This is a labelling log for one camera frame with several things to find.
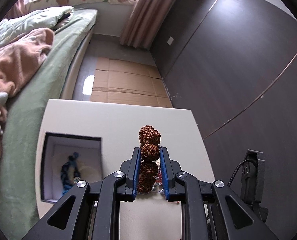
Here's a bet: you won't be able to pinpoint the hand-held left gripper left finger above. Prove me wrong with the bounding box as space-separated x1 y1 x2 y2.
21 146 142 240

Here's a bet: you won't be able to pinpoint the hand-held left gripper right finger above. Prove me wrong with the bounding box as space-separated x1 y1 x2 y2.
159 146 279 240

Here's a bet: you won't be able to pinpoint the brown rudraksha bead bracelet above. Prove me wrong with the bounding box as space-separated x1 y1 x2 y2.
138 125 162 195

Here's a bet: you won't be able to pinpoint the black jewelry box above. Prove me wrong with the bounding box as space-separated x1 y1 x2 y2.
40 131 103 203

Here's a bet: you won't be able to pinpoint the white side table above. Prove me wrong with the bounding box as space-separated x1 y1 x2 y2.
35 98 217 221

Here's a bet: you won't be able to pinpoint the flattened cardboard sheets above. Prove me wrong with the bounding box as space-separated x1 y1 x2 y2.
90 57 174 108

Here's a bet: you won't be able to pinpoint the white flat object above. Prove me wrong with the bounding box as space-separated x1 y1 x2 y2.
82 75 95 96

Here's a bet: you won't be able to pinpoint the bed with green sheet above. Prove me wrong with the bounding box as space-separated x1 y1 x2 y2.
0 8 99 232

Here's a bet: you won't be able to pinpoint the pink curtain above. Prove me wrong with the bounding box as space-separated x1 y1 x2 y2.
120 0 187 49

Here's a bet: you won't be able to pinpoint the pink fleece blanket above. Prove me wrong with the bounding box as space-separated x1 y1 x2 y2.
0 27 55 161

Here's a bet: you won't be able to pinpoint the pale floral quilt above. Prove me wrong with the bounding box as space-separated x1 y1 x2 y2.
0 6 74 51

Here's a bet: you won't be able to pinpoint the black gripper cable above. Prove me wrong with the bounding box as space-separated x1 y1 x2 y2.
228 159 248 188

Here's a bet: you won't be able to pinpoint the blue braided bracelet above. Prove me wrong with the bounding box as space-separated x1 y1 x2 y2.
61 152 82 196

